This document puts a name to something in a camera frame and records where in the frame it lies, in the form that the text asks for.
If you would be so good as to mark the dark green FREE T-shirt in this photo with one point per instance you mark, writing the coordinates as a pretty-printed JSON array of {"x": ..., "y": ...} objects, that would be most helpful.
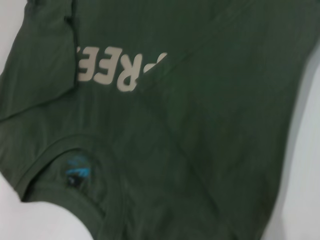
[{"x": 200, "y": 125}]

